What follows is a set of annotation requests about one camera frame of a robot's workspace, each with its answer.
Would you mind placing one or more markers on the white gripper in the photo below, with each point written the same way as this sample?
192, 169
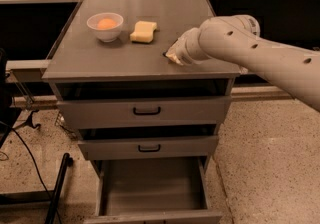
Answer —
182, 49

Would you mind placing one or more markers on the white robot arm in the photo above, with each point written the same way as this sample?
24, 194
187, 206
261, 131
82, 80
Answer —
236, 39

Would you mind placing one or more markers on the grey drawer cabinet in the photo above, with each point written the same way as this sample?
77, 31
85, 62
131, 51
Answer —
82, 58

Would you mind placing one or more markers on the grey middle drawer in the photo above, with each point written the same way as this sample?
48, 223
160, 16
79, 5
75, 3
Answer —
122, 143

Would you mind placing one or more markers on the grey drawer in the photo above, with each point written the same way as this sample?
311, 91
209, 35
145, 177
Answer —
122, 143
153, 191
110, 104

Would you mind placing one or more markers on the grey top drawer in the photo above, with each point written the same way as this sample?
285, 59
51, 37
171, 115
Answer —
110, 104

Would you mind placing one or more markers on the grey bottom drawer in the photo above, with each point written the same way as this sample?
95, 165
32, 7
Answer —
153, 191

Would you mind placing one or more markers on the yellow sponge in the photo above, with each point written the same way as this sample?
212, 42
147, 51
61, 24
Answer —
143, 32

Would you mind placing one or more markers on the white bowl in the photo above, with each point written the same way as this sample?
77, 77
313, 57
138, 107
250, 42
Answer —
105, 35

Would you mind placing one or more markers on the orange fruit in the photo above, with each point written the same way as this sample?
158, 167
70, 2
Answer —
106, 23

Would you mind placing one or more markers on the black pole stand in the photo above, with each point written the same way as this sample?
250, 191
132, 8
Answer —
54, 201

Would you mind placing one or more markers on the black top drawer handle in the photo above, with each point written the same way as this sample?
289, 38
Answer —
146, 112

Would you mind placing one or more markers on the black drawer handle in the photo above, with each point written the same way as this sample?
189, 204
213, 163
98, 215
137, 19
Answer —
149, 149
146, 112

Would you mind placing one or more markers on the black middle drawer handle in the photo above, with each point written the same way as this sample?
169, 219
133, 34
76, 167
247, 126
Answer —
149, 149

